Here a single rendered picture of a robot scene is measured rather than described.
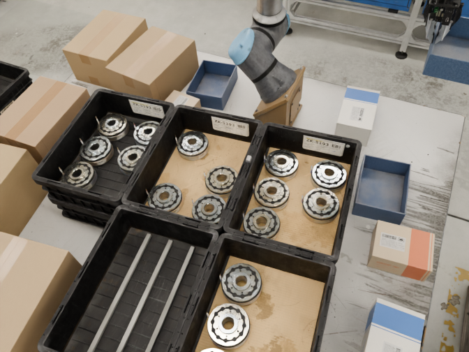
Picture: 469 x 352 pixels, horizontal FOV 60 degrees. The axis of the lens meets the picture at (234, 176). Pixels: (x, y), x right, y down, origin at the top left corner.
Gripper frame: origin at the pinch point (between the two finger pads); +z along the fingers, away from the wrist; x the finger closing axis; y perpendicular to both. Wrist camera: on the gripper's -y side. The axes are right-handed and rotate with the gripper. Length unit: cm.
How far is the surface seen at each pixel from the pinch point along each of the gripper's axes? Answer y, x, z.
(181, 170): 52, -61, 25
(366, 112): 1.9, -14.6, 32.0
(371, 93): -8.5, -15.6, 31.9
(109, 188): 68, -78, 23
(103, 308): 99, -57, 25
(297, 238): 60, -18, 28
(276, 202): 54, -27, 24
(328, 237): 56, -11, 28
